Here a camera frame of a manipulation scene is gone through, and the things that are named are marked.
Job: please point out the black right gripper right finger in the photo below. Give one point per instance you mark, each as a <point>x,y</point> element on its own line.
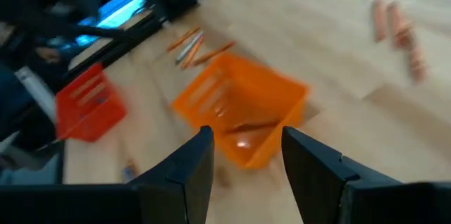
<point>334,196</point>

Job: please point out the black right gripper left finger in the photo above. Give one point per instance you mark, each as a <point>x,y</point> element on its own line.
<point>158,199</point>

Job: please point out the orange plastic basket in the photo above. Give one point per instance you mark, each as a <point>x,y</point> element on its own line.
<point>253,90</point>

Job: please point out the red plastic basket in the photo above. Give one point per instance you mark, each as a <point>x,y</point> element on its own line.
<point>88,111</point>

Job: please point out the person's leg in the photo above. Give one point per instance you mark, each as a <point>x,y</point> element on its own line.
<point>28,171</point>

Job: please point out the gray crayon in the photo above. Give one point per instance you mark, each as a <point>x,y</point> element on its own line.
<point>189,47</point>

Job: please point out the white bar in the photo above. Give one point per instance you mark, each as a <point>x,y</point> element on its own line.
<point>35,92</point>

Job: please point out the black aluminium table frame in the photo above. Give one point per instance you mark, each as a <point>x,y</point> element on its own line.
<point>179,4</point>

